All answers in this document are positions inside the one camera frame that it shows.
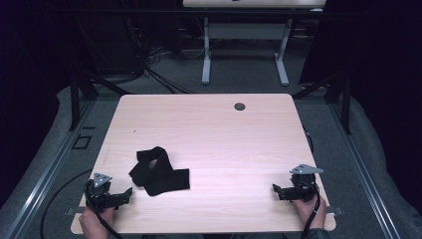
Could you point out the aluminium floor rail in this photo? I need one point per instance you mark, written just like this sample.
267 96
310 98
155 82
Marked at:
46 176
365 176

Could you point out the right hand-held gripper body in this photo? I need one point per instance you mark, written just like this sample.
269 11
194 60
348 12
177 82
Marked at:
302 189

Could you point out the person's right hand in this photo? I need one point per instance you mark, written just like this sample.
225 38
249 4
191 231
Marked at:
308 212

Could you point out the grey metal table bracket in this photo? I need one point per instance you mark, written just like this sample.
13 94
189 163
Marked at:
335 210
73 210

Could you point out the black metal frame stand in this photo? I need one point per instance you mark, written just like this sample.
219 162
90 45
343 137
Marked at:
74 99
346 106

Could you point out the desk with white legs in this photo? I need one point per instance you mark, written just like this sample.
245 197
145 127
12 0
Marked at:
245 31

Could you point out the black horizontal frame bar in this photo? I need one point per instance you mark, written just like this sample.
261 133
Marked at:
199 12

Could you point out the person's left hand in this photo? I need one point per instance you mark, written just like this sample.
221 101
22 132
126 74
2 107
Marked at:
93 224

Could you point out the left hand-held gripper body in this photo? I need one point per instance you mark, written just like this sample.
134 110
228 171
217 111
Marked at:
99 197

